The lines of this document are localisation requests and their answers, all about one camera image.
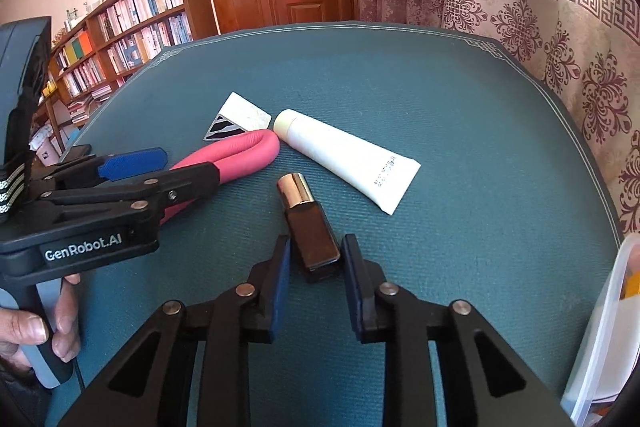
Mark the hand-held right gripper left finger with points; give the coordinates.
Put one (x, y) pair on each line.
(277, 287)

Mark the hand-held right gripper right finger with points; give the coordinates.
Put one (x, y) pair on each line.
(354, 287)

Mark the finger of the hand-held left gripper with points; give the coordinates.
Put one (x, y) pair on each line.
(195, 179)
(132, 163)

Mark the pink bent soft tube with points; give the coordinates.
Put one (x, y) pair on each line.
(250, 154)

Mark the brown bottle with gold cap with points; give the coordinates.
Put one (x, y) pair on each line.
(312, 232)

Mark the clear plastic container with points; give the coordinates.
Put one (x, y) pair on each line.
(605, 332)

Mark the yellow toy block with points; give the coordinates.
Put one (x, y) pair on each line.
(632, 284)

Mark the person's left hand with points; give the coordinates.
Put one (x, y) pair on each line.
(20, 332)

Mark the white striped card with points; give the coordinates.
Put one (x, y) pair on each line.
(242, 114)

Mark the white cream tube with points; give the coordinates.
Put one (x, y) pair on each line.
(345, 157)

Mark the rows of books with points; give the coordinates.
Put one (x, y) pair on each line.
(140, 22)

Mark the wooden bookshelf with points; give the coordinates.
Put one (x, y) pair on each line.
(197, 2)

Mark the cream patterned curtain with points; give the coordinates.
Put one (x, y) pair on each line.
(550, 7)

